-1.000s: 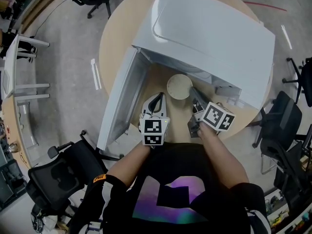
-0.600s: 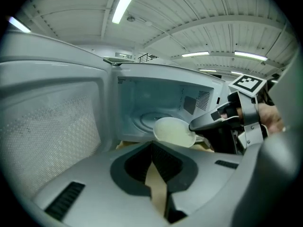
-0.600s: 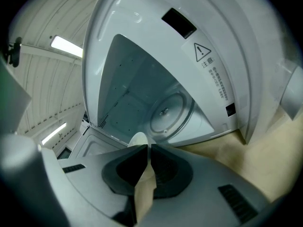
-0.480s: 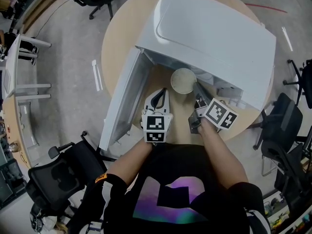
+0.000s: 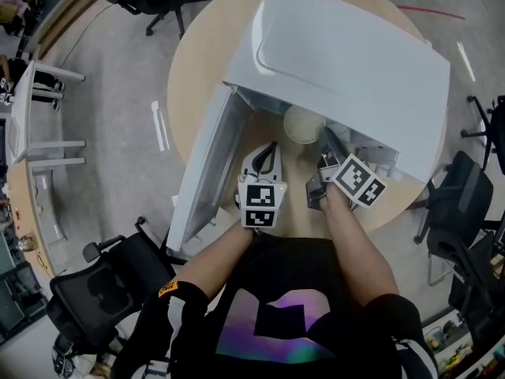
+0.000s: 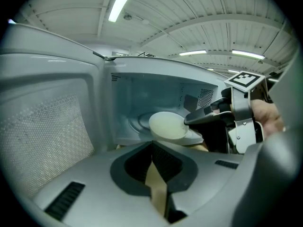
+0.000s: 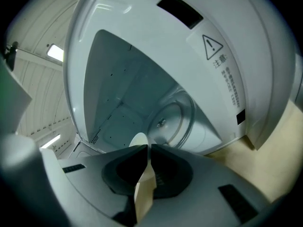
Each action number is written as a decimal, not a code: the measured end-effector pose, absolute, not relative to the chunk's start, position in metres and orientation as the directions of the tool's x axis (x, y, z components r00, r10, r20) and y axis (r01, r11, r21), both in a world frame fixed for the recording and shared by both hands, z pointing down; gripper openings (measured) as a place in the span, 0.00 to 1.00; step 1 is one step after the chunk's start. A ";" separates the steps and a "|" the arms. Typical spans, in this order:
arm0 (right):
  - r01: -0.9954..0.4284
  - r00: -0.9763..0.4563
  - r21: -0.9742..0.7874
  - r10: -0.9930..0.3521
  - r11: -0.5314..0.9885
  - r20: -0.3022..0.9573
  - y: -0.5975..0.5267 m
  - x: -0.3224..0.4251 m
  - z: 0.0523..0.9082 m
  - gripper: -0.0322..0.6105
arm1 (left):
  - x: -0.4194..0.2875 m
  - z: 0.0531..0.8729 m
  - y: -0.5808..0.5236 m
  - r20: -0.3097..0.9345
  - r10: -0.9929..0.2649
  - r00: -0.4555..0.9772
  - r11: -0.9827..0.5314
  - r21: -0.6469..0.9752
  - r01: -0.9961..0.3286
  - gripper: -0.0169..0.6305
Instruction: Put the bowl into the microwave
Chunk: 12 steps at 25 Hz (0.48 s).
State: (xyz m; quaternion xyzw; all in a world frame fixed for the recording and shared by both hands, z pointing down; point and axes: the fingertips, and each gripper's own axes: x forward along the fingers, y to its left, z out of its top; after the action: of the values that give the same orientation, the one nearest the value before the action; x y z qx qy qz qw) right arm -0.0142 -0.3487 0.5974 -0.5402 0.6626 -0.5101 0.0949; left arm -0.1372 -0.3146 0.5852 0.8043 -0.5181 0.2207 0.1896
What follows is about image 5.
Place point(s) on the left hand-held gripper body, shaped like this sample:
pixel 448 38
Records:
pixel 260 203

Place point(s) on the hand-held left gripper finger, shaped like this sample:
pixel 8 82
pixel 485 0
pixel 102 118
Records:
pixel 276 170
pixel 249 168

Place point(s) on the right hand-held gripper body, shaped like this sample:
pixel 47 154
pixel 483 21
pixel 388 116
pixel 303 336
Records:
pixel 355 178

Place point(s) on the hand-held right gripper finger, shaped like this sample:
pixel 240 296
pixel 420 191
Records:
pixel 329 144

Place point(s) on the cream round plate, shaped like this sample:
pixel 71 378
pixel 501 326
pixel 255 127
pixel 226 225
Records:
pixel 301 126

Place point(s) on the white microwave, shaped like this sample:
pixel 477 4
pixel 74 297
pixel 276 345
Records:
pixel 335 53

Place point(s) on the person's left forearm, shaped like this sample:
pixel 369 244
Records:
pixel 213 263

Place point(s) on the person's right forearm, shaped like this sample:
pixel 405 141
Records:
pixel 355 251

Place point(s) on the person's black printed shirt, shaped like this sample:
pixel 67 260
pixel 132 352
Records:
pixel 276 275

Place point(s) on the wooden desk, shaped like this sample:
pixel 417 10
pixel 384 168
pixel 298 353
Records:
pixel 19 196

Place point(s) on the metal kettle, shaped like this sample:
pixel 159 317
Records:
pixel 27 243

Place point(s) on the low wooden platform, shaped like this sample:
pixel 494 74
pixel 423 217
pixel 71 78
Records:
pixel 75 10

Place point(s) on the white flat board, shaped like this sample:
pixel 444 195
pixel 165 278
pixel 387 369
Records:
pixel 14 136

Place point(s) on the white desk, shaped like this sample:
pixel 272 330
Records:
pixel 23 93

